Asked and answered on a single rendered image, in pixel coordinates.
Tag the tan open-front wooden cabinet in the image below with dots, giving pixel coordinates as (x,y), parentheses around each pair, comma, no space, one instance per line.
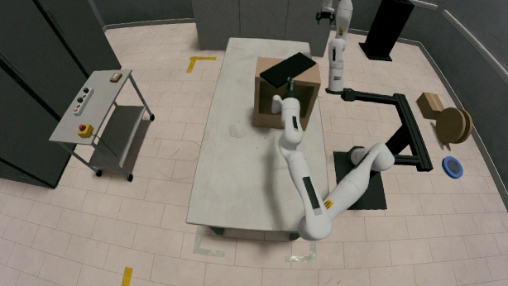
(308,82)

